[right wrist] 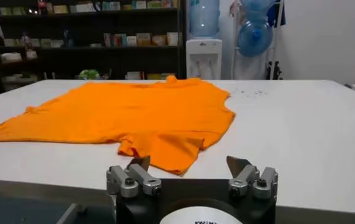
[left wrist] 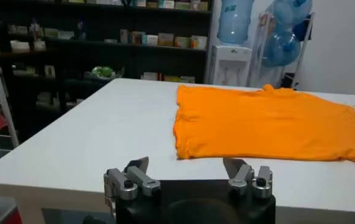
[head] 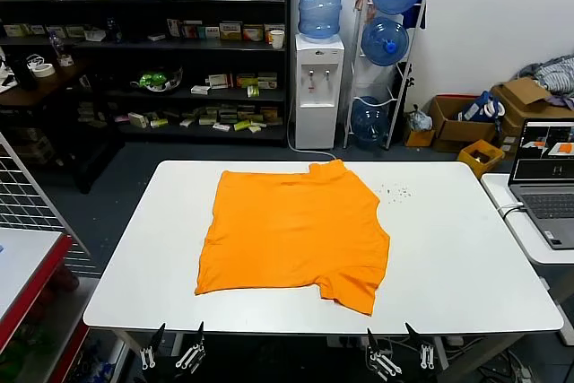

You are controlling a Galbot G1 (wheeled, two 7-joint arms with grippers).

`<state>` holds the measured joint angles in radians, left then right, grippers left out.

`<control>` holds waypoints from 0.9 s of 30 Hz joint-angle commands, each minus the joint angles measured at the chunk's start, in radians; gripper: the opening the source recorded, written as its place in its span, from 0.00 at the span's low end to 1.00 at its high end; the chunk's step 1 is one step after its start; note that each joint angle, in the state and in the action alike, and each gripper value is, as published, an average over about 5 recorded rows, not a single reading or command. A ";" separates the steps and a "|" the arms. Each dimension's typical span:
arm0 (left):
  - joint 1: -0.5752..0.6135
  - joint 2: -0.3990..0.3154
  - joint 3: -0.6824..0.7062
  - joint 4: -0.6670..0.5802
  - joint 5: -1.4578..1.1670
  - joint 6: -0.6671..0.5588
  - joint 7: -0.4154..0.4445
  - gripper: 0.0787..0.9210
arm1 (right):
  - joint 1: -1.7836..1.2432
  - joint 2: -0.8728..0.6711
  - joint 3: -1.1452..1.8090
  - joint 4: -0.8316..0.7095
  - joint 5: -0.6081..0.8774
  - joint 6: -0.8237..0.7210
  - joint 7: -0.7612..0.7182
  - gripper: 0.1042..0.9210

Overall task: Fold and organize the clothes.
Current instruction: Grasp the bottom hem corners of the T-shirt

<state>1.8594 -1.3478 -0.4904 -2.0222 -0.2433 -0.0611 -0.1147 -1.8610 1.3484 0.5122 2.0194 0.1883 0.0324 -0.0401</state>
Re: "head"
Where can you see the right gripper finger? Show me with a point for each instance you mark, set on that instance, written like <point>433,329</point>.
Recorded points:
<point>373,343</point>
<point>417,337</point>

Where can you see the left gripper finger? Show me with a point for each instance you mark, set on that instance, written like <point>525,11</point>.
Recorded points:
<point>158,339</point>
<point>199,339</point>

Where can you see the orange t-shirt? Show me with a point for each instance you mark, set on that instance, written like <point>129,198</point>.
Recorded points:
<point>291,230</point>

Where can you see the pile of grey blue clothes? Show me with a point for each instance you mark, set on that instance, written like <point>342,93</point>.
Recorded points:
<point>556,73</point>

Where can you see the large white table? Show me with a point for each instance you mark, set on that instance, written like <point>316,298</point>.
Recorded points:
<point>448,266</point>

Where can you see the small white side table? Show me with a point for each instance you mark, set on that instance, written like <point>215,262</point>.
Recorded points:
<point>493,185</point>

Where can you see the grey laptop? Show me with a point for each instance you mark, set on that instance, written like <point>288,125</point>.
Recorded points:
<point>547,208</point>

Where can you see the yellow plastic crate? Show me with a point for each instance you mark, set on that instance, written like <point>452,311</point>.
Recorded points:
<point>468,159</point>

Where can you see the small cardboard box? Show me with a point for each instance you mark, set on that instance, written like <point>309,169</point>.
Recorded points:
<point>419,137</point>

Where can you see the open cardboard box red rim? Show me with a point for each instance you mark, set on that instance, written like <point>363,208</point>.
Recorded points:
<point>448,132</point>

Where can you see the grey plastic bag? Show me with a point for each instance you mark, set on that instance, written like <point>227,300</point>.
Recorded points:
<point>419,119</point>

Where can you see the white water dispenser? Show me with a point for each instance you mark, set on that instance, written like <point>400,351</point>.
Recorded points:
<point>318,123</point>

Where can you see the blue bag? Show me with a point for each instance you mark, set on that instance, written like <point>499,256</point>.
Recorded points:
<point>477,107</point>

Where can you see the white flat box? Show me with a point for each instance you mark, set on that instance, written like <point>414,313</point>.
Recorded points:
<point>201,90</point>

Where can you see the red white medicine box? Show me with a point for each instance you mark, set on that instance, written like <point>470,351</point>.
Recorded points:
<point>220,81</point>

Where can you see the clear bowl with green packets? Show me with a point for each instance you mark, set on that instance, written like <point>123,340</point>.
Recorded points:
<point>154,80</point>

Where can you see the large brown cardboard box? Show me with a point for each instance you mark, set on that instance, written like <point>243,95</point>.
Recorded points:
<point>524,91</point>

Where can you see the white jug rack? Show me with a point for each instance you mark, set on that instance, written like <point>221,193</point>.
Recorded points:
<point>354,69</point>

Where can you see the brown wooden table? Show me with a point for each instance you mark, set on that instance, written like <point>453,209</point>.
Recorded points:
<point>40,87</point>

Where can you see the white tape roll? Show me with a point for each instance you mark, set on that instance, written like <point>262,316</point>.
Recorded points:
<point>45,71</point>

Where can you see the black shelving unit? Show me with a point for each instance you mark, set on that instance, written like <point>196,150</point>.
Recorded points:
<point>202,46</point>

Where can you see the black cylinder container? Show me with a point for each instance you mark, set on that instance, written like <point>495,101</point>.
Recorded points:
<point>24,73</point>

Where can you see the clear bottle purple label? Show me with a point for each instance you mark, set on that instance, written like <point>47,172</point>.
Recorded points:
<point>57,46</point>

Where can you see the white paper cup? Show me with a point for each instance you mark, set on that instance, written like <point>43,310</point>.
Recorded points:
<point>277,40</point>

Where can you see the dark blue bottle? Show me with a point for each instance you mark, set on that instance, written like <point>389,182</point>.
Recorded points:
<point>114,32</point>

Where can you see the yellow white medicine box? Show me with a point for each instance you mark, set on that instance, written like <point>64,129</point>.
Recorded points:
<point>231,31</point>

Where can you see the orange white medicine box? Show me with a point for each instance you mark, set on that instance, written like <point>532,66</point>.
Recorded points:
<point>254,33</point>

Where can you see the blue water jug with label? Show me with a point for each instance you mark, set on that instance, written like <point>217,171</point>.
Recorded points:
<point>320,2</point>

